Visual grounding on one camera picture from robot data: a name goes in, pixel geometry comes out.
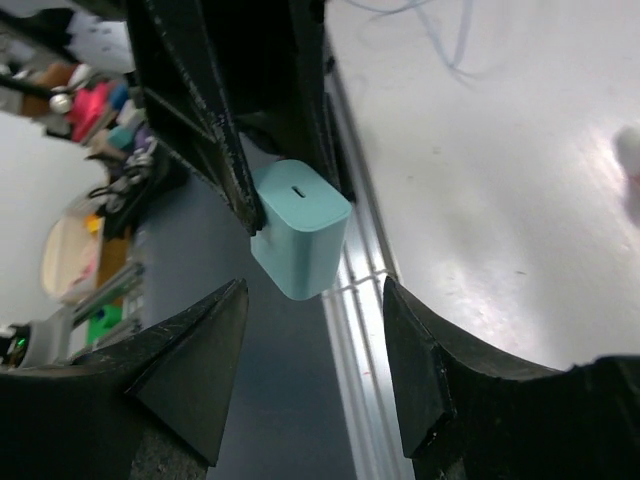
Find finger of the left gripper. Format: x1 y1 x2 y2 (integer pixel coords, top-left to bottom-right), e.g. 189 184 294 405
126 1 265 235
204 1 355 200

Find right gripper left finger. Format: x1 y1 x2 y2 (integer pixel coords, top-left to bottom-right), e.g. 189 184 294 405
1 280 249 479

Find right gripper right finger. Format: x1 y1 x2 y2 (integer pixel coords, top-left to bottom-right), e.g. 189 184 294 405
383 278 639 479

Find teal plug adapter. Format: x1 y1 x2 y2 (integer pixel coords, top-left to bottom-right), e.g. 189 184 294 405
250 159 352 301

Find cluttered background shelf items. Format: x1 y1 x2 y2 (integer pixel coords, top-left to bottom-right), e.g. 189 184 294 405
1 1 187 370

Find aluminium frame rail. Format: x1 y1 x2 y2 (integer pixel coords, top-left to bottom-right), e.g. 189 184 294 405
322 72 414 479

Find thin white cable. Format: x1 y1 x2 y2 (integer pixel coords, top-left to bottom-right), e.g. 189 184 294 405
344 0 486 84

